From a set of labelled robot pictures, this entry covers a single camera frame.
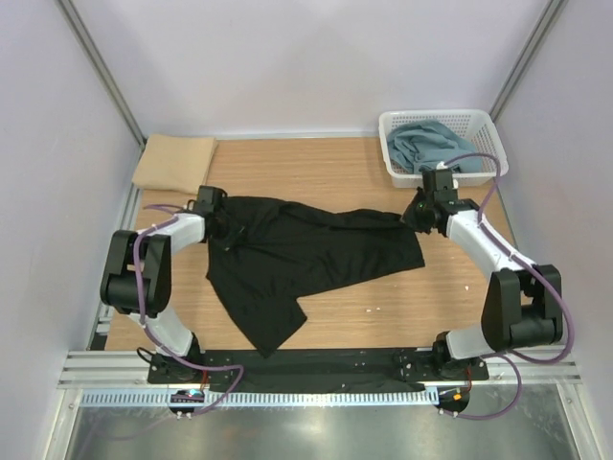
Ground black t shirt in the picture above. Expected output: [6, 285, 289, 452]
[207, 196, 424, 357]

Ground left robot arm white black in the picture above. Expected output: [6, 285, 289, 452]
[100, 212, 232, 383]

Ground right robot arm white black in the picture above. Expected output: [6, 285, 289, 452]
[402, 188, 574, 380]

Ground blue t shirt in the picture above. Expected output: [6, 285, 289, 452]
[387, 120, 482, 174]

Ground folded beige t shirt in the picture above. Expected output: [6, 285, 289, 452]
[132, 134, 217, 196]

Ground white plastic basket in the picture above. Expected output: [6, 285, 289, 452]
[378, 109, 509, 188]

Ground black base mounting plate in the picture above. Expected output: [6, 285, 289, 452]
[137, 348, 489, 394]

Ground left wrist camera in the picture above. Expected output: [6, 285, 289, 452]
[193, 185, 227, 214]

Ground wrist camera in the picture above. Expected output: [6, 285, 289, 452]
[421, 163, 459, 193]
[193, 185, 227, 214]

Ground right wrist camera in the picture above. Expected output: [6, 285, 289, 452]
[421, 163, 459, 193]

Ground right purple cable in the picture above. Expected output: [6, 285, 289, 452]
[438, 152, 576, 421]

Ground purple cable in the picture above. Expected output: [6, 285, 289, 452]
[133, 203, 248, 419]
[438, 152, 576, 421]

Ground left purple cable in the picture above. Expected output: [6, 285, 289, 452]
[133, 203, 248, 419]

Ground aluminium frame rail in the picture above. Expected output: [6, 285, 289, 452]
[57, 344, 583, 390]

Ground white slotted cable duct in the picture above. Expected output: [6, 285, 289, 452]
[80, 387, 439, 408]

